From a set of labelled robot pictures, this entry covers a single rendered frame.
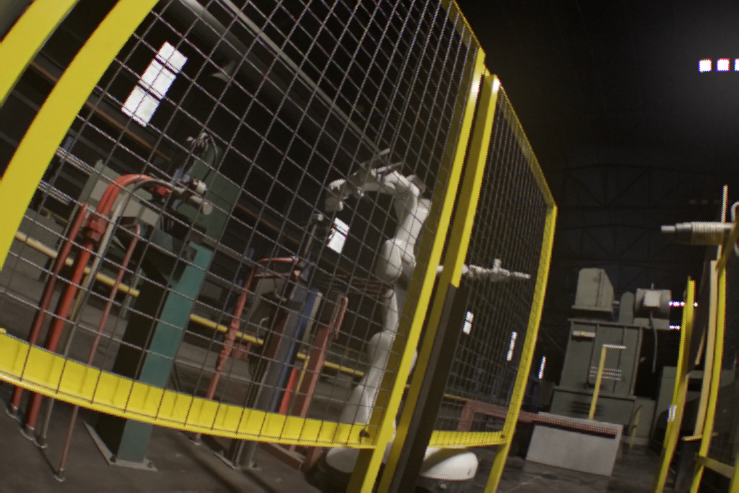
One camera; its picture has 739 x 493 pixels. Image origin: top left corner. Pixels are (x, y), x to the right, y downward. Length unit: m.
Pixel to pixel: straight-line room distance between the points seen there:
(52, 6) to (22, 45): 0.07
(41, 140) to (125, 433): 1.06
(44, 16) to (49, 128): 0.16
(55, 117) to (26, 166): 0.08
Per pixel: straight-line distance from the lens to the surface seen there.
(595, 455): 4.89
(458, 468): 1.74
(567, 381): 5.72
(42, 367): 0.67
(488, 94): 1.69
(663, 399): 14.49
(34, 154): 0.59
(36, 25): 0.64
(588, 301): 5.95
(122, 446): 1.48
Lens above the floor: 0.59
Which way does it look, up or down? 20 degrees up
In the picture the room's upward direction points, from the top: 18 degrees clockwise
